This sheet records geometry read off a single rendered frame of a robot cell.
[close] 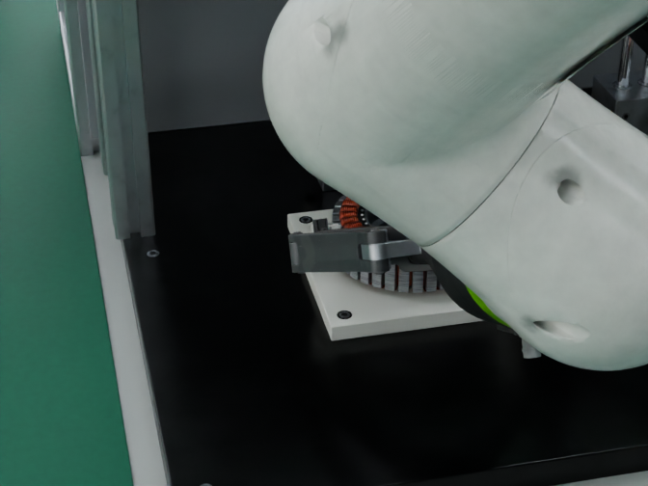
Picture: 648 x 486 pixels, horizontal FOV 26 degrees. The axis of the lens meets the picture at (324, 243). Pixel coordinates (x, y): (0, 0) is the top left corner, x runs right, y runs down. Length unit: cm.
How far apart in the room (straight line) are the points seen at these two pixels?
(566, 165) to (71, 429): 43
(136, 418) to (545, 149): 42
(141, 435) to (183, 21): 40
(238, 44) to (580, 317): 63
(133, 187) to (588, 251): 52
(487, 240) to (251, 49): 61
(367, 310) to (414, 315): 3
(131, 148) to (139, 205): 4
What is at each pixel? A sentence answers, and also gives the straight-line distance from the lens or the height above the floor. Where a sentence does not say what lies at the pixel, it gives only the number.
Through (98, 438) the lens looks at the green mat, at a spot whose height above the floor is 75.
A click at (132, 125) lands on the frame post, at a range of 102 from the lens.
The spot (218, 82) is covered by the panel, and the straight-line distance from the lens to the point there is 120.
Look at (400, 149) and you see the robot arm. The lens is 58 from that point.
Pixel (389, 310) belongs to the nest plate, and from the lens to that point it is 96.
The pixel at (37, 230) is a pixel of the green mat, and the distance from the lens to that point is 112.
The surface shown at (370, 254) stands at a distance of 83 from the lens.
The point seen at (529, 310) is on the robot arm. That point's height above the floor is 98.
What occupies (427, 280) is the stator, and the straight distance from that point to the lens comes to 96.
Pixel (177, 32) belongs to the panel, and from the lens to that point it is 117.
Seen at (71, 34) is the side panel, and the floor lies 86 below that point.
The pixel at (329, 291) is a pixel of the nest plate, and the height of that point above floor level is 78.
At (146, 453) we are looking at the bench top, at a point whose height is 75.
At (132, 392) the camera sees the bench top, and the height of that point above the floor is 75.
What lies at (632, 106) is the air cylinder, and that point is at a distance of 117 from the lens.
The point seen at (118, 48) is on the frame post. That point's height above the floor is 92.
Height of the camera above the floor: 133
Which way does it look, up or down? 33 degrees down
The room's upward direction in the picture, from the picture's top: straight up
